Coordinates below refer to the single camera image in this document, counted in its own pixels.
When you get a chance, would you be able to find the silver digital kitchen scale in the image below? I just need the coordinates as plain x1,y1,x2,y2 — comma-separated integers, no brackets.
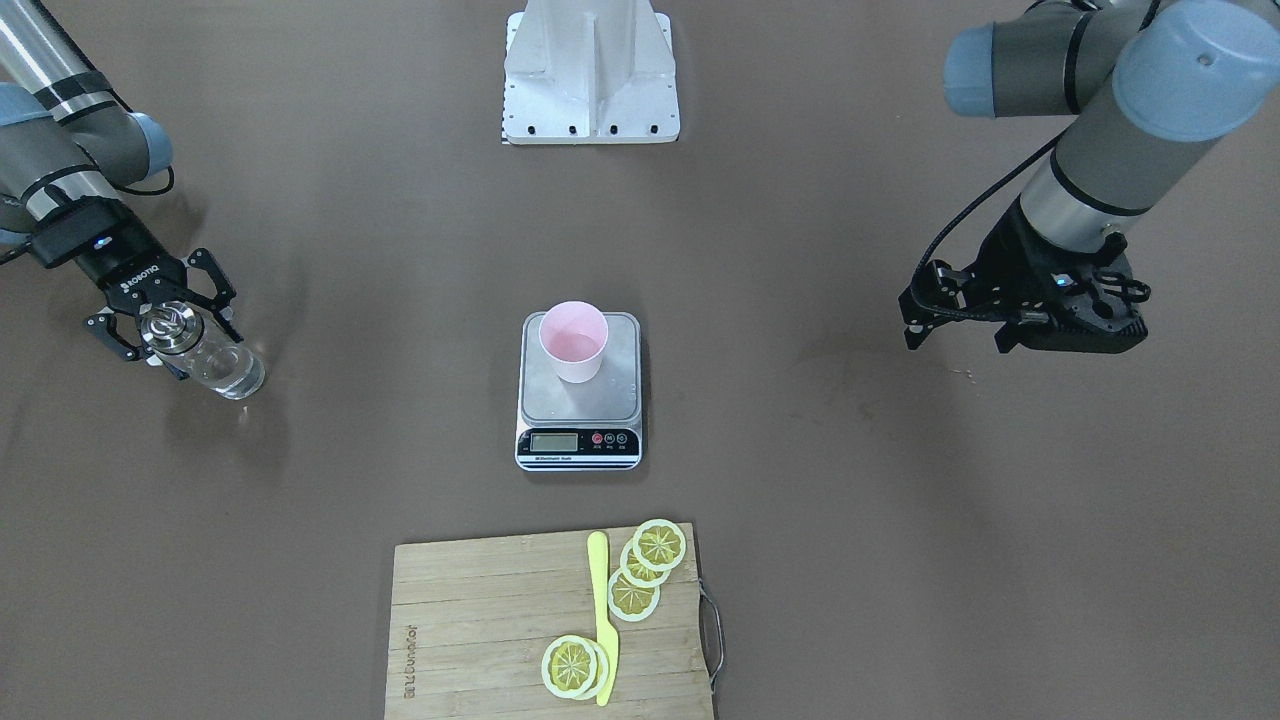
515,311,644,471

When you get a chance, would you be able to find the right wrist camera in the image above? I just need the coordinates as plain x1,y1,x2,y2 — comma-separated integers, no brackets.
29,197,129,269

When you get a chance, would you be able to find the lemon slice back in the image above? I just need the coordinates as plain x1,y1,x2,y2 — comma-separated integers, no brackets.
605,570,660,623

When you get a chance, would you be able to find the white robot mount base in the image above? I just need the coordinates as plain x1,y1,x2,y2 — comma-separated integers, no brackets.
500,1,681,145

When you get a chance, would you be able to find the lemon slice under tip slice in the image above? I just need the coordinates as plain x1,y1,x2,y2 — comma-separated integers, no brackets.
620,539,671,589

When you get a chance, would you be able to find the lemon slice middle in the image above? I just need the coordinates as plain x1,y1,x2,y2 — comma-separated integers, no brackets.
576,639,611,701

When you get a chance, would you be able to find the lemon slice front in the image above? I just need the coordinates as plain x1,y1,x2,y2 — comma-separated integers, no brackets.
540,634,596,700

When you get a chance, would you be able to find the pink plastic cup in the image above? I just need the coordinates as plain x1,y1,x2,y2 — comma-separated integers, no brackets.
538,301,611,384

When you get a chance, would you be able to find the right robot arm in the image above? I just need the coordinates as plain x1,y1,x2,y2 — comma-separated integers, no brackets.
1,1,259,395

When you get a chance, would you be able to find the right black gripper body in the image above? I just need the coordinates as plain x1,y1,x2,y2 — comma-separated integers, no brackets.
78,228,187,316

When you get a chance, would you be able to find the bamboo cutting board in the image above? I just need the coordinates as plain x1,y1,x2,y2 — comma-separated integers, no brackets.
384,530,716,719

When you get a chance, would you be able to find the yellow plastic knife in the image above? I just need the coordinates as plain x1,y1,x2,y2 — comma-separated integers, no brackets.
588,530,620,707

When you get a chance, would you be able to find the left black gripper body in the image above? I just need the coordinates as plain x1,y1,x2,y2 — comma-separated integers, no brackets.
975,204,1151,354

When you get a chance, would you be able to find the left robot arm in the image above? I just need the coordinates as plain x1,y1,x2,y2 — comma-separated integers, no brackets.
899,1,1279,354

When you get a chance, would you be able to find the lemon slice by knife tip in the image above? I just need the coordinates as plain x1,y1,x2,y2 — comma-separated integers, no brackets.
632,518,689,573

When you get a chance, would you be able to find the glass sauce dispenser bottle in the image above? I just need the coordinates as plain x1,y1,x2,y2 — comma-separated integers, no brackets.
140,301,266,400

